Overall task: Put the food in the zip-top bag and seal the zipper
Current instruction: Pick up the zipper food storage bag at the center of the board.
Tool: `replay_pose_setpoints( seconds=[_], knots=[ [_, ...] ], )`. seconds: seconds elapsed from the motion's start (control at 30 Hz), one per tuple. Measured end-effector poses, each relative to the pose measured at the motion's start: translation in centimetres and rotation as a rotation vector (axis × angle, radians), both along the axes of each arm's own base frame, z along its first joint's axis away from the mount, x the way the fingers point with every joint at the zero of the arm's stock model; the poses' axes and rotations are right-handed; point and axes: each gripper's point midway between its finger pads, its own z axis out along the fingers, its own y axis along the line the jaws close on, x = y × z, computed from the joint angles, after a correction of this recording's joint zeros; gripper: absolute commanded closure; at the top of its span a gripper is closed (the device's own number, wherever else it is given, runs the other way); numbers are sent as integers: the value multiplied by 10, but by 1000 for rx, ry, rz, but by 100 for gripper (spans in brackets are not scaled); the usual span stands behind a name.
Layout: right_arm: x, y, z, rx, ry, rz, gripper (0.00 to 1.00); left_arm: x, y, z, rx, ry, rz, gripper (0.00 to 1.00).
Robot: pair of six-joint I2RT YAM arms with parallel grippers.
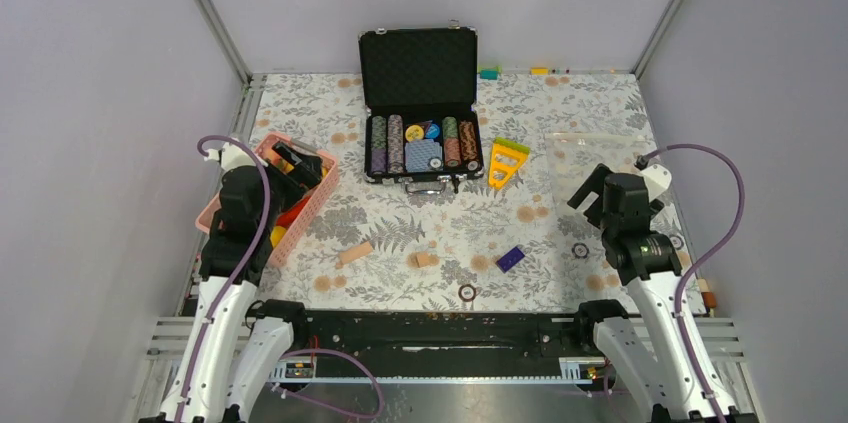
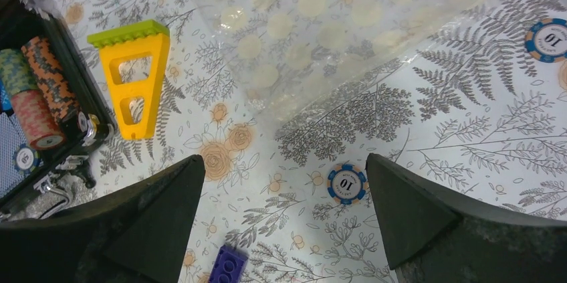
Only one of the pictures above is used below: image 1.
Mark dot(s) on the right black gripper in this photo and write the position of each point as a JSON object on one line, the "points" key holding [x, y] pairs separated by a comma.
{"points": [[595, 182]]}

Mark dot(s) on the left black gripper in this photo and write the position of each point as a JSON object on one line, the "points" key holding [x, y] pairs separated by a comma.
{"points": [[305, 174]]}

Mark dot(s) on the clear zip top bag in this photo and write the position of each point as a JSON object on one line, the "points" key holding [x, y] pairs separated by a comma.
{"points": [[572, 157]]}

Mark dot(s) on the pink plastic basket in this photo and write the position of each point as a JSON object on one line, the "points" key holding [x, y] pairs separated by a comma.
{"points": [[312, 202]]}

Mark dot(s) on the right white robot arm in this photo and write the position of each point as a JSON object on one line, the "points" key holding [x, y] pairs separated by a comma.
{"points": [[671, 378]]}

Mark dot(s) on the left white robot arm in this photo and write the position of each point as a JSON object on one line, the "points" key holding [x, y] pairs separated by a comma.
{"points": [[215, 382]]}

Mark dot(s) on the purple rectangular block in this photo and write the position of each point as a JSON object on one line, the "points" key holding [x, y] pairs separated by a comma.
{"points": [[510, 259]]}

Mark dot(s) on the yellow plastic toy tool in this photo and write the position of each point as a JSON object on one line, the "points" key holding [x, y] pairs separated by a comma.
{"points": [[506, 158]]}

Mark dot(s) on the long wooden block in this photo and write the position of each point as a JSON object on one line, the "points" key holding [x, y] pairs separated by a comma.
{"points": [[354, 253]]}

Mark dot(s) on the poker chip near front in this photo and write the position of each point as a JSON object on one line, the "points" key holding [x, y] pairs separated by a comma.
{"points": [[467, 293]]}

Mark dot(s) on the small wooden cube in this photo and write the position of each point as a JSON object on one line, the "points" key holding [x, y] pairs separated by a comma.
{"points": [[422, 259]]}

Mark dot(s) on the black poker chip case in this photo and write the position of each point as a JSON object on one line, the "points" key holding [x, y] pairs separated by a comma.
{"points": [[420, 92]]}

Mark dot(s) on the teal block at wall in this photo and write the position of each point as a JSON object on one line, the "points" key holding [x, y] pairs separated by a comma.
{"points": [[490, 74]]}

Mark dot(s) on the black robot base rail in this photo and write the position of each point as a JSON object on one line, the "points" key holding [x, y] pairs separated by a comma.
{"points": [[342, 346]]}

